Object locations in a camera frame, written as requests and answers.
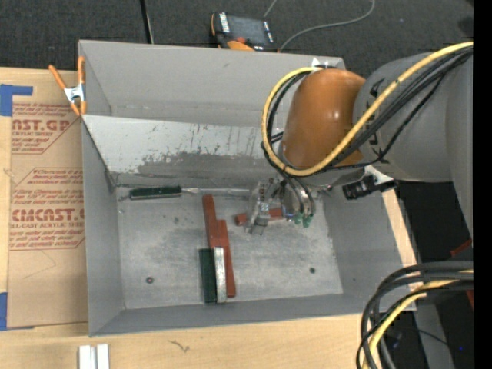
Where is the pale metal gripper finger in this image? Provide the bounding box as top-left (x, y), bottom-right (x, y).
top-left (244, 197), bottom-right (259, 233)
top-left (253, 201), bottom-right (271, 235)

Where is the short red-brown block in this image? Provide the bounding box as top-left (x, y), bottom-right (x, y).
top-left (234, 207), bottom-right (284, 228)

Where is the pale grey flat block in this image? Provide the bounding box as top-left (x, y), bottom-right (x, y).
top-left (212, 246), bottom-right (228, 304)

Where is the dark green flat block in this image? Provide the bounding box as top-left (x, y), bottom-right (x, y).
top-left (128, 184), bottom-right (183, 201)
top-left (198, 248), bottom-right (218, 304)

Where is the grey metal bin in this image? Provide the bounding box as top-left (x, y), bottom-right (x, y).
top-left (78, 39), bottom-right (419, 338)

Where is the brown cardboard board red print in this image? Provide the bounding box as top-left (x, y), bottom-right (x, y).
top-left (0, 66), bottom-right (90, 331)

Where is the black cylinder on white bracket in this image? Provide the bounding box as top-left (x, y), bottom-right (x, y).
top-left (341, 165), bottom-right (397, 201)

